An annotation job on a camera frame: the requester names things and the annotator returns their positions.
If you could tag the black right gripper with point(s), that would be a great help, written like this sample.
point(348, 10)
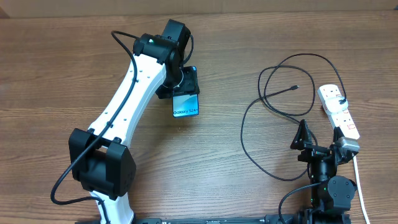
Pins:
point(300, 142)

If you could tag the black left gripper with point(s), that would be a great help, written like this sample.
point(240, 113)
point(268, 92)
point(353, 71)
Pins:
point(189, 86)

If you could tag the blue Samsung Galaxy smartphone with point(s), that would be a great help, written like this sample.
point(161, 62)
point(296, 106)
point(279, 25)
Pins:
point(185, 106)

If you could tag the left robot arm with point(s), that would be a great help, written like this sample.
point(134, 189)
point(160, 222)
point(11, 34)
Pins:
point(100, 157)

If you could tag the white charger adapter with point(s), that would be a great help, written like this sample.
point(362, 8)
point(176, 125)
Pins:
point(335, 104)

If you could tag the white power strip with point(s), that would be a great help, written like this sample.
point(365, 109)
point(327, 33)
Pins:
point(338, 114)

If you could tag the cardboard backdrop panel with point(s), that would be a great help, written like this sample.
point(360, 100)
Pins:
point(77, 8)

